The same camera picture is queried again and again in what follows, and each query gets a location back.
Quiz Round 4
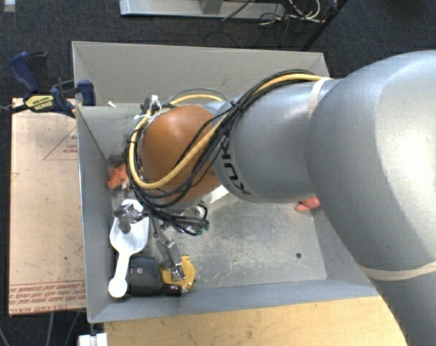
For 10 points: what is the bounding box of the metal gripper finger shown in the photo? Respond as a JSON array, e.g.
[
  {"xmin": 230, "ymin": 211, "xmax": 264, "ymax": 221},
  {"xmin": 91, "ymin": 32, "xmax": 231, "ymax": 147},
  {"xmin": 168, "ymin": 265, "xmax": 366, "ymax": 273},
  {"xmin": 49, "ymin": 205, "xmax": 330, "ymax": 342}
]
[{"xmin": 170, "ymin": 259, "xmax": 187, "ymax": 282}]

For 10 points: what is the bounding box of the yellow tape measure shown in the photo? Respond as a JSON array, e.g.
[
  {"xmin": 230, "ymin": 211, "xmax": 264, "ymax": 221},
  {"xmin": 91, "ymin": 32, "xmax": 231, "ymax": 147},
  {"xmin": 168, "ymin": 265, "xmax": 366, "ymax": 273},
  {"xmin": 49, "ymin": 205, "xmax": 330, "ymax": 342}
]
[{"xmin": 159, "ymin": 254, "xmax": 197, "ymax": 292}]

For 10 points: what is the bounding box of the dark grey box red label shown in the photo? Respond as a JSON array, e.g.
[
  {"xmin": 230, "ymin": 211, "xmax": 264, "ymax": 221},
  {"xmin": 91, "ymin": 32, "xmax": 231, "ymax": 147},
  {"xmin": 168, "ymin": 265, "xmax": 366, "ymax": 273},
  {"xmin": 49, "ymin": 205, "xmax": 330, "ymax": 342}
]
[{"xmin": 128, "ymin": 255, "xmax": 165, "ymax": 296}]

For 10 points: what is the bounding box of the white plastic scoop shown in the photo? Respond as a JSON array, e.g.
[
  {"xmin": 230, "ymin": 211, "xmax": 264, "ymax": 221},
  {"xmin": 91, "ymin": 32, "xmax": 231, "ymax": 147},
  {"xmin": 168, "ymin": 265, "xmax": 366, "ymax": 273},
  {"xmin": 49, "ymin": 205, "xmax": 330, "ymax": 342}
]
[{"xmin": 107, "ymin": 198, "xmax": 151, "ymax": 299}]

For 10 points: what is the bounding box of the dark grey metal tool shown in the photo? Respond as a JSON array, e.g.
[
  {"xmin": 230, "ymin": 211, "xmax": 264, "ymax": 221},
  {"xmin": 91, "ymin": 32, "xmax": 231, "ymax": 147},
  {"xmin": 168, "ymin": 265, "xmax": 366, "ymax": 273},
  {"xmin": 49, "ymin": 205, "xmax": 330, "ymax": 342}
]
[{"xmin": 113, "ymin": 203, "xmax": 143, "ymax": 234}]

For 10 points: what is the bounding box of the grey metal bin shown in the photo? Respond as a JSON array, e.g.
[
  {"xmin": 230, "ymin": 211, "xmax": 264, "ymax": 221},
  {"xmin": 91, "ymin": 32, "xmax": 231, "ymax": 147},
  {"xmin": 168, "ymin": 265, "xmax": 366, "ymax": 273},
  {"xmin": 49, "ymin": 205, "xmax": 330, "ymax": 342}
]
[{"xmin": 71, "ymin": 40, "xmax": 381, "ymax": 324}]

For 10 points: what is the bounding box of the orange fuzzy toy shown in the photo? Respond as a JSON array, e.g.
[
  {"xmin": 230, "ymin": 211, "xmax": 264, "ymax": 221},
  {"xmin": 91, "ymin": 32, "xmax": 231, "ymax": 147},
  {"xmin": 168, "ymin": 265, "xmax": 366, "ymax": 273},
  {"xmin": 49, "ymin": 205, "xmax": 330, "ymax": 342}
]
[{"xmin": 106, "ymin": 161, "xmax": 131, "ymax": 191}]

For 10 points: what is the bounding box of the brown cardboard board red print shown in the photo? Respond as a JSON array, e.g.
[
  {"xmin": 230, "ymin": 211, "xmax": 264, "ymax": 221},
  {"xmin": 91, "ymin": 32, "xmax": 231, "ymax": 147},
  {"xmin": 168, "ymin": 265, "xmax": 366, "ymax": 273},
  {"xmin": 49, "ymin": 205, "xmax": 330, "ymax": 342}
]
[{"xmin": 8, "ymin": 97, "xmax": 87, "ymax": 317}]

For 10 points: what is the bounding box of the pink rounded object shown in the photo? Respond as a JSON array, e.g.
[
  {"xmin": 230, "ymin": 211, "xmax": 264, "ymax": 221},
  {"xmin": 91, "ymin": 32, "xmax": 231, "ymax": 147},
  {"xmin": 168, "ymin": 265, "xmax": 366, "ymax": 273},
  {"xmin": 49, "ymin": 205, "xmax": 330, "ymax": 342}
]
[{"xmin": 294, "ymin": 197, "xmax": 321, "ymax": 213}]

